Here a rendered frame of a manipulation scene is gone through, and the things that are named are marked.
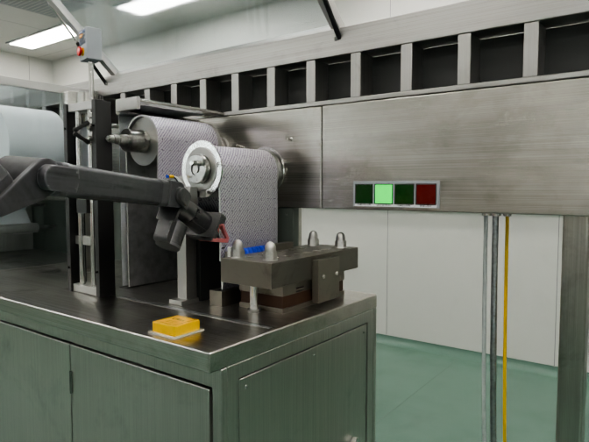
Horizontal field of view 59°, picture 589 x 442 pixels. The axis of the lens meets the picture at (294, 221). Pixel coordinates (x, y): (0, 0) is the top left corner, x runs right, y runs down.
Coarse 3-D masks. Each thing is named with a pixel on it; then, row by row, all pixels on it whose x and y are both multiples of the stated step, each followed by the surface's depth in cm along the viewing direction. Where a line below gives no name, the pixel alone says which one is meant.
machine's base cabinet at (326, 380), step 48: (0, 336) 152; (48, 336) 136; (336, 336) 133; (0, 384) 153; (48, 384) 137; (96, 384) 123; (144, 384) 113; (192, 384) 103; (240, 384) 104; (288, 384) 117; (336, 384) 133; (0, 432) 155; (48, 432) 138; (96, 432) 125; (144, 432) 114; (192, 432) 104; (240, 432) 104; (288, 432) 117; (336, 432) 134
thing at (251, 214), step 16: (224, 192) 134; (240, 192) 139; (256, 192) 144; (272, 192) 149; (224, 208) 134; (240, 208) 139; (256, 208) 144; (272, 208) 150; (224, 224) 134; (240, 224) 139; (256, 224) 144; (272, 224) 150; (256, 240) 145; (272, 240) 150; (224, 256) 135
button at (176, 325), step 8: (160, 320) 110; (168, 320) 110; (176, 320) 110; (184, 320) 110; (192, 320) 110; (160, 328) 108; (168, 328) 106; (176, 328) 106; (184, 328) 107; (192, 328) 109
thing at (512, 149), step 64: (256, 128) 167; (320, 128) 153; (384, 128) 140; (448, 128) 130; (512, 128) 121; (576, 128) 113; (320, 192) 154; (448, 192) 131; (512, 192) 122; (576, 192) 114
